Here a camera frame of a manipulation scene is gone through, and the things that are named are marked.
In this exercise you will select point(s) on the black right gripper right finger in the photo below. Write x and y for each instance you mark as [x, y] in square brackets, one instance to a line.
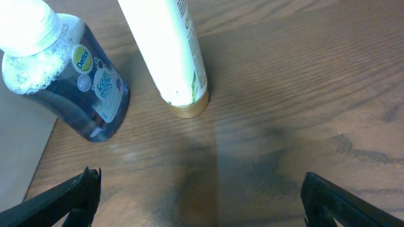
[327, 204]

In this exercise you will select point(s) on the white cardboard box pink interior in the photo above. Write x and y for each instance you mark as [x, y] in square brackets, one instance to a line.
[25, 130]

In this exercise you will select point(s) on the blue Dettol foam bottle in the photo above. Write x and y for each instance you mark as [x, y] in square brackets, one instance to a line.
[54, 59]

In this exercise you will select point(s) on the white lotion tube gold cap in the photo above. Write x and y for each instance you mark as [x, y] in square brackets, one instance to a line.
[166, 37]

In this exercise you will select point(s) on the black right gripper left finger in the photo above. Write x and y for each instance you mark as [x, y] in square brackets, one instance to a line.
[76, 200]

